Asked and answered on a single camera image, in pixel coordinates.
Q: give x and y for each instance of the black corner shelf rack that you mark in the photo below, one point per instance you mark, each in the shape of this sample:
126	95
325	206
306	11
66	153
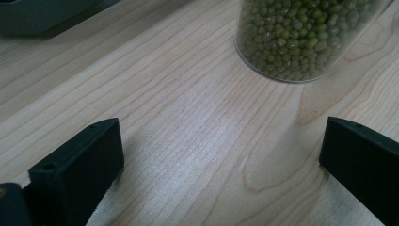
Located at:
37	15

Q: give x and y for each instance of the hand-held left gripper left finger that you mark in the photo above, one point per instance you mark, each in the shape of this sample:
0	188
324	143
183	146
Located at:
81	169

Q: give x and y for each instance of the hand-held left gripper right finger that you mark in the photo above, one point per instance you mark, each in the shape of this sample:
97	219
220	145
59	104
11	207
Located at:
367	166

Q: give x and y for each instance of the glass jar of green beans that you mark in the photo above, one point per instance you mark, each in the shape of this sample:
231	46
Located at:
291	37

